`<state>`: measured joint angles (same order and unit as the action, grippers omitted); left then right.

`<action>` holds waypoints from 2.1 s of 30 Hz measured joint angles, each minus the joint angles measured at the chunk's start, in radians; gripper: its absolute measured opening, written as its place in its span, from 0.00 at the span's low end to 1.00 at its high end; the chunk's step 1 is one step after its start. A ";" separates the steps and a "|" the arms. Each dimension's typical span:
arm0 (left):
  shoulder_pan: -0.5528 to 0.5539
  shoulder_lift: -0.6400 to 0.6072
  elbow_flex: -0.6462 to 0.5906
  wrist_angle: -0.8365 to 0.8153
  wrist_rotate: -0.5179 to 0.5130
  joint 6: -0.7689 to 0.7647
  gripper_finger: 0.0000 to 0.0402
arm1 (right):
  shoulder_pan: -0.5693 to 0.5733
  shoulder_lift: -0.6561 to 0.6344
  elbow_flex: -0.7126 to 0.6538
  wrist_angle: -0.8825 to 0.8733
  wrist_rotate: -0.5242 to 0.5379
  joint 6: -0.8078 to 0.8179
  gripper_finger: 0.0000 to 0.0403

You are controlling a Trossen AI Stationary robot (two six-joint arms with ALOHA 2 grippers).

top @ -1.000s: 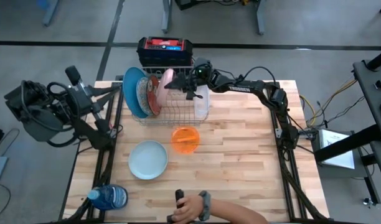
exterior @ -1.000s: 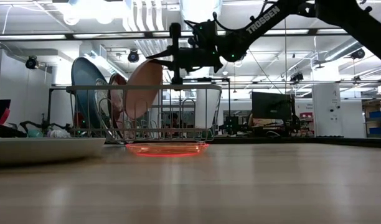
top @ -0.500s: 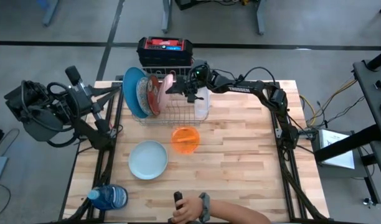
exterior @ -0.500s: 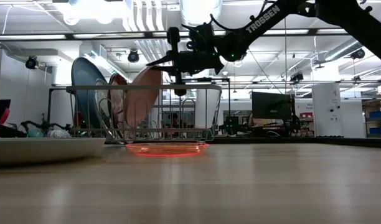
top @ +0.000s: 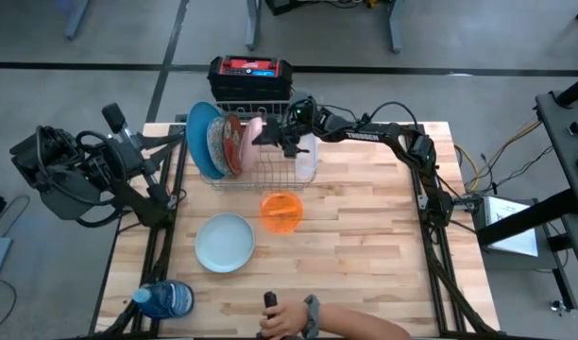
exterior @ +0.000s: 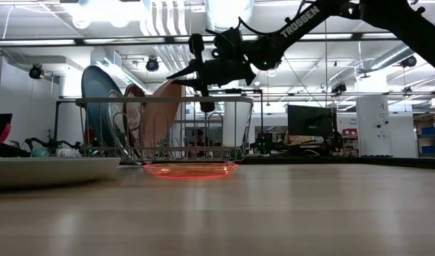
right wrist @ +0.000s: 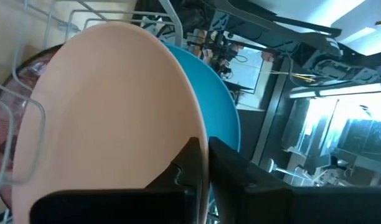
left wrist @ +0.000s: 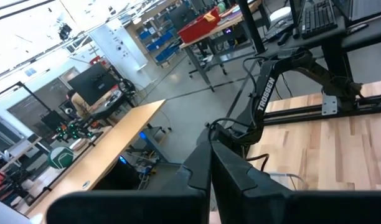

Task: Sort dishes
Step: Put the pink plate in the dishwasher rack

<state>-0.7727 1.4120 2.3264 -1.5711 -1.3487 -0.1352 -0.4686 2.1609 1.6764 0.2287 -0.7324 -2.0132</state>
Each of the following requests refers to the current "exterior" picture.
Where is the person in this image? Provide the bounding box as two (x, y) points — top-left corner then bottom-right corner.
(193, 127), (208, 149)

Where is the silver ventilation duct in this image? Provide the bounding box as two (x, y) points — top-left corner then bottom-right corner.
(205, 0), (256, 33)

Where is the orange transparent plate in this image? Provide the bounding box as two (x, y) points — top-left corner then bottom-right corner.
(143, 162), (240, 180)

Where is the metal wire dish rack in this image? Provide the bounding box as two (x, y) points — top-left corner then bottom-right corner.
(75, 95), (254, 164)

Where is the black right camera cable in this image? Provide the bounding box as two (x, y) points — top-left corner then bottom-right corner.
(237, 16), (267, 36)

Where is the red black power station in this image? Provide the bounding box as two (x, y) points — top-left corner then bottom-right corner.
(84, 127), (97, 149)

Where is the black aluminium table frame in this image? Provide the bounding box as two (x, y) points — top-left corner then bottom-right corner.
(235, 156), (435, 171)

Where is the clear plastic utensil holder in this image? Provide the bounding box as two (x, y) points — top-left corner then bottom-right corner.
(222, 101), (254, 149)

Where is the white plate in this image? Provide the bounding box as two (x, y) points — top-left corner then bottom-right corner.
(0, 157), (122, 188)

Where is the red plate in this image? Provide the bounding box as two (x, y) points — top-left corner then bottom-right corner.
(124, 84), (147, 157)

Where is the white cabinet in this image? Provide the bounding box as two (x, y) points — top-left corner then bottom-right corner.
(355, 95), (393, 157)

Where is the large blue plate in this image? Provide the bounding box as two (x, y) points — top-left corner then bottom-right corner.
(81, 65), (124, 150)

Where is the pink plate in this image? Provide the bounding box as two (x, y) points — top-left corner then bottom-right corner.
(139, 80), (186, 152)

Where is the black computer monitor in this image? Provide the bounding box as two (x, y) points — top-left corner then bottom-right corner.
(287, 105), (338, 139)

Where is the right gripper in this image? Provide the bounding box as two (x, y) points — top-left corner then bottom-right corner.
(166, 27), (257, 113)

